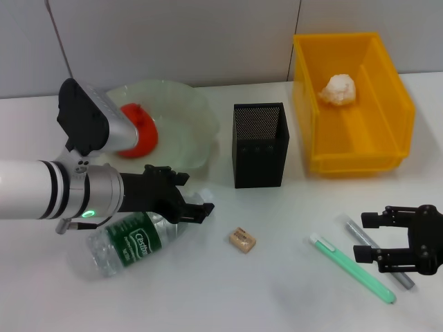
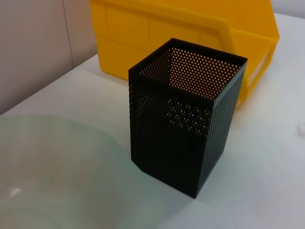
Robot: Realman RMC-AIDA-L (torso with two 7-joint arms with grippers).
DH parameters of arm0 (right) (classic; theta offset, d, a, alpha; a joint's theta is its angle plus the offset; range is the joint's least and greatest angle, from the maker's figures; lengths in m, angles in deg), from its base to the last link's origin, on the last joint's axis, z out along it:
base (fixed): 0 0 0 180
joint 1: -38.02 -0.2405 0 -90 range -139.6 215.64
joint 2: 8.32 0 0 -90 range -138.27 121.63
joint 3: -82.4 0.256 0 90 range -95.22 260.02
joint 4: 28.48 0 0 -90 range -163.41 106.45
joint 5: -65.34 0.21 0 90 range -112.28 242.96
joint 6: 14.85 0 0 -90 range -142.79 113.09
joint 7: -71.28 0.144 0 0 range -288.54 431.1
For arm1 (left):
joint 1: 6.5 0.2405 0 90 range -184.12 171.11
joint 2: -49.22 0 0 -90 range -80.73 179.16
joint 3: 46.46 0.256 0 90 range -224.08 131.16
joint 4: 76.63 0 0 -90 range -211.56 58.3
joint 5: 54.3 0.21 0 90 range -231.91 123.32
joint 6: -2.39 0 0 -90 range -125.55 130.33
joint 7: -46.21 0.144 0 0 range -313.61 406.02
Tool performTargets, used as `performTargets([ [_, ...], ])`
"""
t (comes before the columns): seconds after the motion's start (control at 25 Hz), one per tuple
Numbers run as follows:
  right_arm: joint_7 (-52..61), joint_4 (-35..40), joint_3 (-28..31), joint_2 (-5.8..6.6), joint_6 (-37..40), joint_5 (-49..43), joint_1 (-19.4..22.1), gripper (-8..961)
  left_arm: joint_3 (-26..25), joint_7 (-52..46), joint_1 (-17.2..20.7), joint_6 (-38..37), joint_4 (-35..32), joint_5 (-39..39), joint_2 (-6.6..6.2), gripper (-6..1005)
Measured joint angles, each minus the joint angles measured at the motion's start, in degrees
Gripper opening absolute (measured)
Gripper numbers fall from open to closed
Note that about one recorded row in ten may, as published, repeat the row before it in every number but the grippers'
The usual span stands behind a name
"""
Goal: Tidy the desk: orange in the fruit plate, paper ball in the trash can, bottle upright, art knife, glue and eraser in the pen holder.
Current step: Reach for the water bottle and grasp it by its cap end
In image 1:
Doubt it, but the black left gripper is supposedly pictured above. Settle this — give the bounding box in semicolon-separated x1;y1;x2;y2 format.
119;165;216;224

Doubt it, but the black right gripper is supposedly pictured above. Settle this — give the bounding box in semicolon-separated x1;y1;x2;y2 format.
352;203;443;277

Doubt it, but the orange fruit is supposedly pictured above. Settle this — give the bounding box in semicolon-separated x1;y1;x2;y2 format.
116;102;159;159

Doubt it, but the clear bottle with green label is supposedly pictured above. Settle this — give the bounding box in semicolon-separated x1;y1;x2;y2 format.
85;188;215;280

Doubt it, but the white paper ball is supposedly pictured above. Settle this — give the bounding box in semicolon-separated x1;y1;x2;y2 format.
318;74;357;107

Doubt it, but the grey glitter pen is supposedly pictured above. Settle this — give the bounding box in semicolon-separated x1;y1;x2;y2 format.
341;213;415;290

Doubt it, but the mint green pen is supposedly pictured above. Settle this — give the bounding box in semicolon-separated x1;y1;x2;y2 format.
309;232;397;305

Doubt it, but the small tan eraser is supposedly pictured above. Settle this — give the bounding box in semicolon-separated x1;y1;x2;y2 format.
228;226;259;255

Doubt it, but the pale green glass fruit plate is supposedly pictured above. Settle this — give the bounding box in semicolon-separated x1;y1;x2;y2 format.
78;79;222;170

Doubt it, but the black mesh pen holder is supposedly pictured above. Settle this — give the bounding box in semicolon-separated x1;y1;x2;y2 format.
230;102;291;190

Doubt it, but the yellow plastic bin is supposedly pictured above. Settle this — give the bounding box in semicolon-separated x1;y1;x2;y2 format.
292;32;416;174

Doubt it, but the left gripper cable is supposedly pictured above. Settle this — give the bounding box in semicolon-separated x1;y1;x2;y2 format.
55;216;105;235

